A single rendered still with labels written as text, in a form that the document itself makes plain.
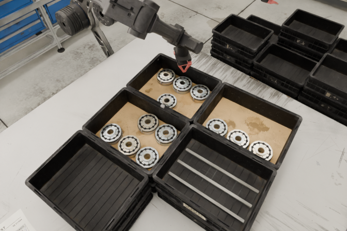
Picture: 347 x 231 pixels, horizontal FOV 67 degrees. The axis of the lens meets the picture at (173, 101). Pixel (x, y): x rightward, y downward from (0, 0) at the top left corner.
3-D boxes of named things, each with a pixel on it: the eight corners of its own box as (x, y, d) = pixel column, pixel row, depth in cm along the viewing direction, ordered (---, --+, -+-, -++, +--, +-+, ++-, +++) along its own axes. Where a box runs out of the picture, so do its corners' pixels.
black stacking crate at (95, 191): (36, 192, 112) (24, 182, 103) (87, 142, 127) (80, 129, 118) (103, 252, 98) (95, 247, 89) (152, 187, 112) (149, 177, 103)
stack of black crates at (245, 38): (207, 69, 247) (210, 30, 211) (225, 52, 260) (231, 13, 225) (244, 90, 230) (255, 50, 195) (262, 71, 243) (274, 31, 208)
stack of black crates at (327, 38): (267, 65, 248) (281, 25, 213) (282, 48, 261) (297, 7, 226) (309, 85, 231) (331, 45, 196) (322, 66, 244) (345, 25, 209)
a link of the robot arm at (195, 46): (174, 22, 110) (164, 40, 112) (195, 32, 105) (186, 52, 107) (186, 29, 120) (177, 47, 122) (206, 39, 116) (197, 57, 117)
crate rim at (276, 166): (191, 125, 119) (191, 122, 117) (223, 84, 134) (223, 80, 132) (277, 172, 104) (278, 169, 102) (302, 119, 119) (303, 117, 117)
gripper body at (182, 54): (186, 47, 129) (186, 35, 124) (191, 61, 123) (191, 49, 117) (173, 50, 129) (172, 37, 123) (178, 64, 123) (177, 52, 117)
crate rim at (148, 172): (81, 130, 120) (79, 128, 118) (125, 88, 134) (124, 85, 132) (151, 178, 105) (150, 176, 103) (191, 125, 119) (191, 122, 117)
